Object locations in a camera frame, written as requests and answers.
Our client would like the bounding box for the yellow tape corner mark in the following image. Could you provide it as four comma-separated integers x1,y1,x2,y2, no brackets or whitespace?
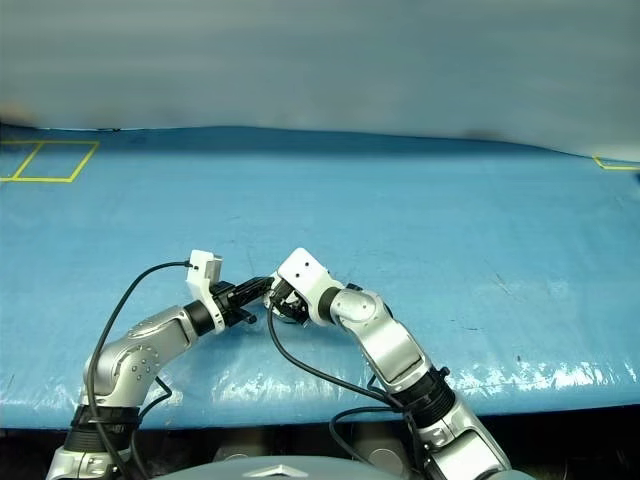
592,154,640,173

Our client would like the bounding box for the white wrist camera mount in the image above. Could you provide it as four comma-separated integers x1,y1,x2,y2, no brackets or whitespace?
185,249,227,335
275,246,347,330

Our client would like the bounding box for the grey robot torso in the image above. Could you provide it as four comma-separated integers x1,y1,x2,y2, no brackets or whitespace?
183,451,502,480

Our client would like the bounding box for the yellow tape double square outline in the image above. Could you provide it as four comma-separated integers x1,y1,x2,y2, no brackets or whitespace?
0,140,101,184

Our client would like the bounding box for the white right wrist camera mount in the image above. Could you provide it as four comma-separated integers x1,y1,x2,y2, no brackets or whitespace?
275,246,347,330

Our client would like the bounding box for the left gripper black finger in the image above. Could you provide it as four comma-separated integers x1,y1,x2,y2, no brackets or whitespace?
237,285,274,308
233,275,274,297

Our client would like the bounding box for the blue plastic table cover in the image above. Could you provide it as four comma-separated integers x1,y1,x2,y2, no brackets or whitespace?
0,124,640,432

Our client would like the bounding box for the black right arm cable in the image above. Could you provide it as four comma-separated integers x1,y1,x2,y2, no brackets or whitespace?
265,304,427,480

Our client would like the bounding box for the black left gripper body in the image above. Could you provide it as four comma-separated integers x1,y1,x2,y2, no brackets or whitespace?
212,280,259,327

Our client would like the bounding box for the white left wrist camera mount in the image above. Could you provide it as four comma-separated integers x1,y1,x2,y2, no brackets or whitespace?
185,249,227,335

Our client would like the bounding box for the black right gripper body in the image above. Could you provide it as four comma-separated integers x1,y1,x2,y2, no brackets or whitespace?
272,279,312,327

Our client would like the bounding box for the grey round disc under table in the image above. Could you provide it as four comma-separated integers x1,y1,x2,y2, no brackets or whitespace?
361,446,407,477
213,446,262,464

